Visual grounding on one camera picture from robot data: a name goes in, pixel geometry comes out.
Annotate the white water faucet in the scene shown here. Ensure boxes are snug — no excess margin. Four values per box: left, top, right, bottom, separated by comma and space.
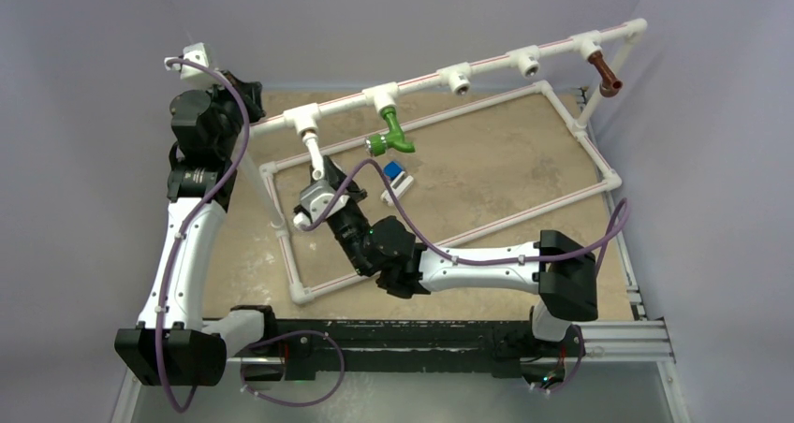
301, 130, 325, 181

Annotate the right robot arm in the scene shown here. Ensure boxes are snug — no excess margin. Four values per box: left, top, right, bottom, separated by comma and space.
293, 156, 600, 355

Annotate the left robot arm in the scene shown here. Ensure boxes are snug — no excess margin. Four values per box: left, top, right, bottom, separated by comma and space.
114, 71, 279, 387

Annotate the green water faucet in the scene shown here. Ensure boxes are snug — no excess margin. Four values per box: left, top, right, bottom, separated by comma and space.
364, 105, 416, 157

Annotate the brown water faucet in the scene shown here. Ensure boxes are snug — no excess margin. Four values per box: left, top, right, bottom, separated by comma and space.
587, 51, 623, 98

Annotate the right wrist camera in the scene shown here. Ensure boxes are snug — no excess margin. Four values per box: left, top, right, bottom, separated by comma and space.
293, 180, 349, 231

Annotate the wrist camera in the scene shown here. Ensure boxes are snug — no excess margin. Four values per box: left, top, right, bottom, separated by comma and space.
164, 42, 217, 90
293, 180, 349, 231

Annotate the white faucet blue handle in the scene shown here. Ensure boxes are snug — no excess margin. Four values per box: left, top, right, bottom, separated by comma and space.
380, 161, 415, 207

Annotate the white pipe frame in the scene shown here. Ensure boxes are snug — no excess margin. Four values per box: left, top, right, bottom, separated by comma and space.
238, 18, 648, 307

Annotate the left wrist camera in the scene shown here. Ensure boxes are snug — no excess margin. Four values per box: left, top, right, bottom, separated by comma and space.
164, 42, 217, 90

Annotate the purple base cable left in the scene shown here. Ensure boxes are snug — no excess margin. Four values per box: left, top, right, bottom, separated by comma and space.
240, 329, 346, 409

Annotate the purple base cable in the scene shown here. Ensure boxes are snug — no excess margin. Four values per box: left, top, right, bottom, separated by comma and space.
530, 324, 588, 397
240, 329, 346, 409

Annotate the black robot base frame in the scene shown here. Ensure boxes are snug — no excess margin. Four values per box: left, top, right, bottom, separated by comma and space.
237, 319, 585, 386

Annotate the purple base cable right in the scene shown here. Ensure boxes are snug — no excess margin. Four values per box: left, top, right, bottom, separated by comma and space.
530, 324, 588, 397

